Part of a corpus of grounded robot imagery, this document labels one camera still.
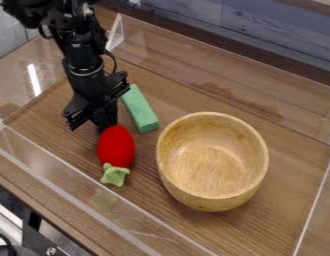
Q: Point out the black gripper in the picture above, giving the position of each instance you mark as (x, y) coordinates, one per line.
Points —
(93, 103)

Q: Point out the green rectangular block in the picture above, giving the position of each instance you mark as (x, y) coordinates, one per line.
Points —
(141, 113)

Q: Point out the red plush strawberry toy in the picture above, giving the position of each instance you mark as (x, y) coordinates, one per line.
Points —
(116, 154)

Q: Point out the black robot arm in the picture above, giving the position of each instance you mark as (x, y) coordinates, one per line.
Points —
(69, 23)

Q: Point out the wooden bowl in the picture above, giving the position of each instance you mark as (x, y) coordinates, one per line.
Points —
(212, 161)

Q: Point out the clear acrylic corner bracket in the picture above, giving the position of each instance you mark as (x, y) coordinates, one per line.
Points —
(116, 34)

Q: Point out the clear acrylic enclosure wall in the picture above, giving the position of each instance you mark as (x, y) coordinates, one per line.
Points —
(51, 170)

